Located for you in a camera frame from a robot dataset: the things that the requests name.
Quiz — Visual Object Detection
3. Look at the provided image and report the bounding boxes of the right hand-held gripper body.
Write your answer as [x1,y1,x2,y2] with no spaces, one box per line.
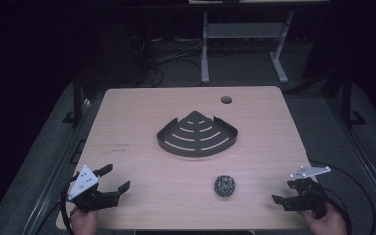
[283,165,332,220]

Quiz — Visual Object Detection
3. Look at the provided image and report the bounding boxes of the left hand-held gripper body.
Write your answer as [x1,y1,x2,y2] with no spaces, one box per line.
[67,164,122,214]

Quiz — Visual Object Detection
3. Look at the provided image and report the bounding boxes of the person's left hand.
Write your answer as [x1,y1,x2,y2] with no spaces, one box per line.
[70,209,100,235]

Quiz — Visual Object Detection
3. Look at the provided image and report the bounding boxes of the person's right hand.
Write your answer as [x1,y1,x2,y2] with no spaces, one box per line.
[297,202,348,235]

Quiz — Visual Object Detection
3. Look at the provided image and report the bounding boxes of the steel wool scrubber ball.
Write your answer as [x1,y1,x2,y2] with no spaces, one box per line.
[213,174,237,198]

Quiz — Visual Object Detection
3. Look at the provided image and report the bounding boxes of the black metal corner shelf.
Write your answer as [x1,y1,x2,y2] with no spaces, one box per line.
[156,110,239,158]

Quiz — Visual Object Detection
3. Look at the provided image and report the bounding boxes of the grey metal stand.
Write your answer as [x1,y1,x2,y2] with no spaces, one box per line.
[200,9,296,85]

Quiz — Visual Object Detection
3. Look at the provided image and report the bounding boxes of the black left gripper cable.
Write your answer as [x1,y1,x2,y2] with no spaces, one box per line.
[59,174,80,235]

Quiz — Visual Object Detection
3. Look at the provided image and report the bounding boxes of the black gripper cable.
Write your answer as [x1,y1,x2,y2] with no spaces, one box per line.
[308,158,376,235]
[59,174,80,235]

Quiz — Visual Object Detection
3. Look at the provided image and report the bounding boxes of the aluminium frame rail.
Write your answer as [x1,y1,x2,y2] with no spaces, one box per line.
[326,96,376,226]
[19,96,96,235]

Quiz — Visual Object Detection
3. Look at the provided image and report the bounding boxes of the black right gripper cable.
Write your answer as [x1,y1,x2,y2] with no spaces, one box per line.
[308,158,376,235]

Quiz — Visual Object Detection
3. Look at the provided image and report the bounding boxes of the black upright post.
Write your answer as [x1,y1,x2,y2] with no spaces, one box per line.
[62,71,86,125]
[339,70,367,129]

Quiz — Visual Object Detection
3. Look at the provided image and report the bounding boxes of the bundle of floor cables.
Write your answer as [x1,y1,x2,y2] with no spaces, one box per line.
[130,34,204,88]

